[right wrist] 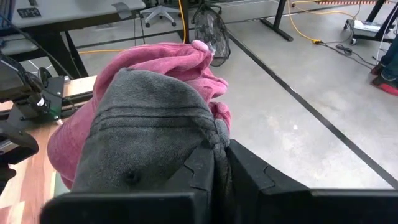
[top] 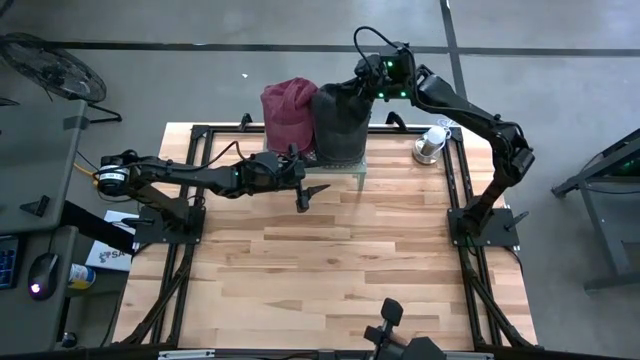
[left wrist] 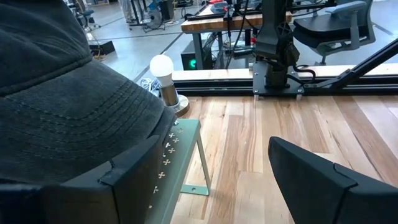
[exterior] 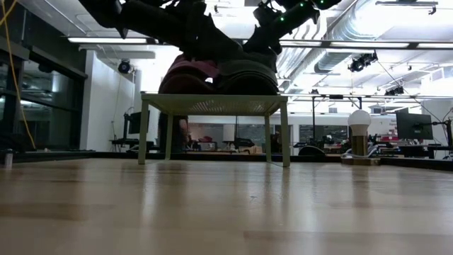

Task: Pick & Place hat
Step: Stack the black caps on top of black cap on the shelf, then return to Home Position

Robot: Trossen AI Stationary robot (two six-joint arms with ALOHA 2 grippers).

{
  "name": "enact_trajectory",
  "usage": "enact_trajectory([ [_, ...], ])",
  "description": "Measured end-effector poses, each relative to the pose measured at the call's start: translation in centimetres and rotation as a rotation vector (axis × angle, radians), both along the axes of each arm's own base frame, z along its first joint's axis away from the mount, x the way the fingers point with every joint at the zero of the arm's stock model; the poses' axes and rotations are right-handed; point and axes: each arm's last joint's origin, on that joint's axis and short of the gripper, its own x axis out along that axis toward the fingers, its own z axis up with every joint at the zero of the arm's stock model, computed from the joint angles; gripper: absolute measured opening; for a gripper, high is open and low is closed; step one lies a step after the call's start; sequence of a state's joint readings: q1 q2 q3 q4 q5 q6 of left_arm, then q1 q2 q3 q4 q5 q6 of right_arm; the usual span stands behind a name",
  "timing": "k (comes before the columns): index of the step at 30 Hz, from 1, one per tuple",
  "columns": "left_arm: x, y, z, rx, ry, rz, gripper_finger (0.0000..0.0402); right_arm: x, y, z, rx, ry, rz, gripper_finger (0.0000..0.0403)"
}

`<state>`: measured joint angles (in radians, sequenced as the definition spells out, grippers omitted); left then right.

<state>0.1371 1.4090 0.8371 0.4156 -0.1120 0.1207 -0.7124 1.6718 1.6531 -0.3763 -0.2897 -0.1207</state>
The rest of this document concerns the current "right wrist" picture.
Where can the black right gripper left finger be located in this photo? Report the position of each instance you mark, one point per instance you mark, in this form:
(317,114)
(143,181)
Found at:
(124,208)

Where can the black side table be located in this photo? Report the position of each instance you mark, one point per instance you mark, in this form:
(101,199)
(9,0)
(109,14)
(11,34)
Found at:
(281,18)

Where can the black metal floor fan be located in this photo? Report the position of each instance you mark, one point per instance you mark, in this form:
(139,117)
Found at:
(214,34)

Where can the black standing desk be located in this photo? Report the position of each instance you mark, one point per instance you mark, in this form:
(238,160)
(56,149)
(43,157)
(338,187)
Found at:
(372,12)

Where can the light grey desk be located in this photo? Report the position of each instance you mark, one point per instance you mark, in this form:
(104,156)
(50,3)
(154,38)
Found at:
(77,11)

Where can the dark grey baseball cap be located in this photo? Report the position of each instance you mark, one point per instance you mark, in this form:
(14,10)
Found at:
(140,124)

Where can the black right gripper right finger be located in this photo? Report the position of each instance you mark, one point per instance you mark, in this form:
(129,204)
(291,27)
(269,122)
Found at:
(295,205)

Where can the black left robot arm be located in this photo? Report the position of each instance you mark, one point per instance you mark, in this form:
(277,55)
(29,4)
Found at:
(15,87)

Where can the white office chair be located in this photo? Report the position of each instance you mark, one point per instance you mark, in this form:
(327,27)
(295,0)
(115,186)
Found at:
(160,11)

